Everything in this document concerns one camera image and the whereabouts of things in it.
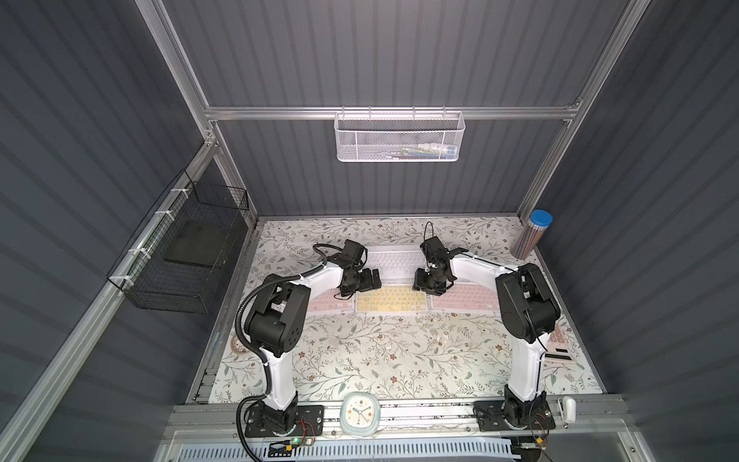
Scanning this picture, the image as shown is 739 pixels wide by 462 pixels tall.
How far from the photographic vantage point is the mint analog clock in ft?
2.36

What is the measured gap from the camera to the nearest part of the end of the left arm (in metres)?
0.76

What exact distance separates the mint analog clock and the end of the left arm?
0.28 m
